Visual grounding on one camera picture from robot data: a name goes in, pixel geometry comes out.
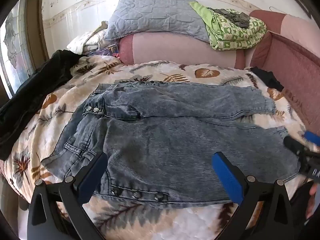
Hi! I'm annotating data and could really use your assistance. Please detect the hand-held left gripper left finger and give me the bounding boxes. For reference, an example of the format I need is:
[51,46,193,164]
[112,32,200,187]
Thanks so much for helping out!
[27,151,108,240]

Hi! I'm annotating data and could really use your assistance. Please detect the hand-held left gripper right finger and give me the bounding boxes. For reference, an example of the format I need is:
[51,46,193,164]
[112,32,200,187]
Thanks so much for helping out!
[211,151,293,240]

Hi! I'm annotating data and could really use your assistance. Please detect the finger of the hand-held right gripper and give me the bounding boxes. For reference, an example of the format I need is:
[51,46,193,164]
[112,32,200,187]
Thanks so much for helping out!
[283,135,312,157]
[301,130,320,153]

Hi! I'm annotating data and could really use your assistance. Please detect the blue denim pants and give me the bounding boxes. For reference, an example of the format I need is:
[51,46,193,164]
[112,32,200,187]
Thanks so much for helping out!
[41,81,302,209]

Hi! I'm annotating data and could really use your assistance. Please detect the person's right hand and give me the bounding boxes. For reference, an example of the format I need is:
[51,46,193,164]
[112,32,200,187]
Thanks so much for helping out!
[305,182,320,221]

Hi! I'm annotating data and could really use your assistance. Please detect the small black cloth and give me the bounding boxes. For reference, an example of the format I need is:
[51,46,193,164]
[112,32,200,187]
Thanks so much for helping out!
[250,66,285,92]

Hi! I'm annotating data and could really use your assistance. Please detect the black jacket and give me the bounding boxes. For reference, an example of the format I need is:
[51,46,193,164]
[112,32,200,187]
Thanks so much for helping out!
[0,49,82,161]

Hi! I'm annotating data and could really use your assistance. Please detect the leaf print fleece blanket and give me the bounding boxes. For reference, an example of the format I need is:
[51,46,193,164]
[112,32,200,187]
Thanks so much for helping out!
[0,54,315,240]

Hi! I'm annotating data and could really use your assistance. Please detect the green patterned blanket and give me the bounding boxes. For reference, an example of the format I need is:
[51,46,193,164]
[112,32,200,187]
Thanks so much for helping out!
[189,1,268,51]

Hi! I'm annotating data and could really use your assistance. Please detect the purple printed packet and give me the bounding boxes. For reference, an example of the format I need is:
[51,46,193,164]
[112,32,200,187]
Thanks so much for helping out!
[87,44,122,58]

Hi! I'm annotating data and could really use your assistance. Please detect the pink sofa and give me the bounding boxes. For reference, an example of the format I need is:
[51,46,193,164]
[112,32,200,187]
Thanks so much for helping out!
[117,9,320,140]

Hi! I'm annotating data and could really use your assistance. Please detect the white pillow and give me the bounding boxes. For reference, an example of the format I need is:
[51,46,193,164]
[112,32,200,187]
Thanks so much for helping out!
[66,21,109,55]

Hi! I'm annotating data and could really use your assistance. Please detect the dark grey cloth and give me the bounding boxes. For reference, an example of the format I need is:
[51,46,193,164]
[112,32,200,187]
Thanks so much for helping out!
[209,7,251,28]

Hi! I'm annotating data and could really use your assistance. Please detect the stained glass window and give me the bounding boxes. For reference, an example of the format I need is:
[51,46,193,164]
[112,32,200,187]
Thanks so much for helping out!
[0,0,48,98]

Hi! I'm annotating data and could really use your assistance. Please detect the grey quilted pillow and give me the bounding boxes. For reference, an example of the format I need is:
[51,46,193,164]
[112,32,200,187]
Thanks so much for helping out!
[104,0,210,43]

